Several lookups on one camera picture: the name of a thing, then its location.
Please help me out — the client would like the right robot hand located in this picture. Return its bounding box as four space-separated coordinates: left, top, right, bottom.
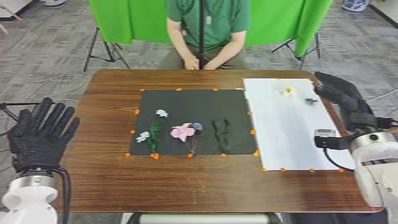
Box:
313 71 382 132

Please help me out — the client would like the green sprig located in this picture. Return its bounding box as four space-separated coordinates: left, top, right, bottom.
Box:
212 118 233 153

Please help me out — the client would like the dark mat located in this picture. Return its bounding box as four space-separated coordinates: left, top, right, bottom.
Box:
128 89 260 157

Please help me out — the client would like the black backdrop stand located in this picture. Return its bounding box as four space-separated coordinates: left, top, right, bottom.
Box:
270 32 326 71
82 27 134 73

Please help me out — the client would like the white and yellow flower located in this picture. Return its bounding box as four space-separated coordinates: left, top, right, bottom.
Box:
279 86 299 98

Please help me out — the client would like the black stand pole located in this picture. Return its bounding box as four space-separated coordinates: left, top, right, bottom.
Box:
198 0 208 71

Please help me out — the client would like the white sheet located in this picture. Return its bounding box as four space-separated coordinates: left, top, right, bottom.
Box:
242 77 358 172

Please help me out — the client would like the pale grey bar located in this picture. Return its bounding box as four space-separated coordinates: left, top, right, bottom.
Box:
127 212 286 224

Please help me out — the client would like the black cable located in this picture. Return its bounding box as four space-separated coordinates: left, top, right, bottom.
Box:
54 167 73 224
322 146 358 173

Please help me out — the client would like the blue and white vase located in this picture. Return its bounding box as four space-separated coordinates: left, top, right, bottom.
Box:
342 0 374 14
40 0 70 9

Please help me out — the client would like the person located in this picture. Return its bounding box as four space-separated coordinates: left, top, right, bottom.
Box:
159 0 255 71

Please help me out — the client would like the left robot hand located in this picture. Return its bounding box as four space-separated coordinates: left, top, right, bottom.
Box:
6 97 82 173

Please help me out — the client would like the pink flower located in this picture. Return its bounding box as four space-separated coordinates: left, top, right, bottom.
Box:
169 122 198 155

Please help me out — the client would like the blue flower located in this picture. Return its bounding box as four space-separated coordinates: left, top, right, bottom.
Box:
191 122 207 154

